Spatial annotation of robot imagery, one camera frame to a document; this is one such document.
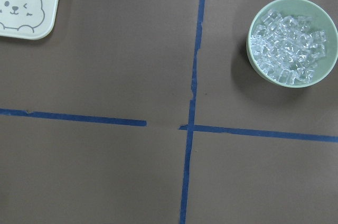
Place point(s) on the green bowl of ice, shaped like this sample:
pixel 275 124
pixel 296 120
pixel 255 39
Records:
pixel 292 43

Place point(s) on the cream bear serving tray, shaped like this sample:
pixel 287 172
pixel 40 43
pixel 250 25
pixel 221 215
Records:
pixel 28 19

